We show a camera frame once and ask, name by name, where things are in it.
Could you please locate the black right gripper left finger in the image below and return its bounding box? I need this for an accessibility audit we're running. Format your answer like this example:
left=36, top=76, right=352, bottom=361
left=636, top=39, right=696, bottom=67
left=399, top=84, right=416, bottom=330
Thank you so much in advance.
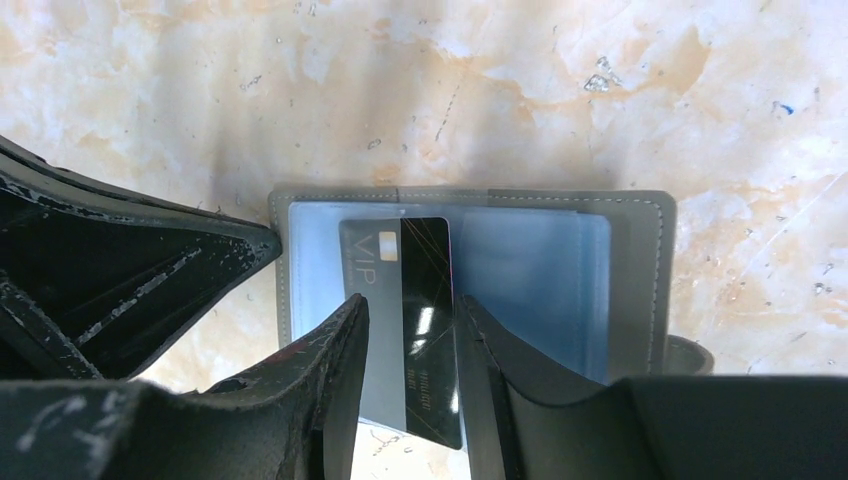
left=1, top=294, right=369, bottom=479

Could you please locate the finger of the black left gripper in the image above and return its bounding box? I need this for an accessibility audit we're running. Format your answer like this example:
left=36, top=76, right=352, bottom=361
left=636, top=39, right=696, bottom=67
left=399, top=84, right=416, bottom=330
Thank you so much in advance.
left=1, top=139, right=282, bottom=380

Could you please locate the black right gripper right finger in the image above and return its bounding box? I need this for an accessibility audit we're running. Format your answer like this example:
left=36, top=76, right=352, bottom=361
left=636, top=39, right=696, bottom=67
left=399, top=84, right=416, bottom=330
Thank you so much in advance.
left=455, top=296, right=847, bottom=479

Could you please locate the black VIP card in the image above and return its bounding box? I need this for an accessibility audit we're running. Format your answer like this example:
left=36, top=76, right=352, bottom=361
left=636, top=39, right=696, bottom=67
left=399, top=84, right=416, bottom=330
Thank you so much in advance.
left=339, top=217, right=463, bottom=450

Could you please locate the grey card holder wallet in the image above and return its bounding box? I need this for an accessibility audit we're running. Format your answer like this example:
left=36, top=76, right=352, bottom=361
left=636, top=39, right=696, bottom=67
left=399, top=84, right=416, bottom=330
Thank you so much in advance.
left=269, top=186, right=714, bottom=384

